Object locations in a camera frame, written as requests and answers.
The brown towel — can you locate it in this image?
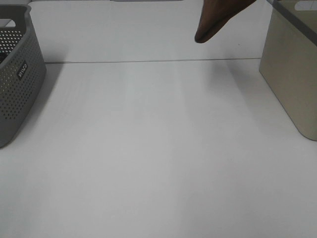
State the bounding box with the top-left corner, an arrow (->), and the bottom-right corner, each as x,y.
194,0 -> 255,44

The beige plastic storage bin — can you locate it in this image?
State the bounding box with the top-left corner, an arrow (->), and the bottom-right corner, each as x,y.
260,0 -> 317,140

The grey perforated plastic basket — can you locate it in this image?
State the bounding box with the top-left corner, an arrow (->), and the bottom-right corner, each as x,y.
0,4 -> 47,147

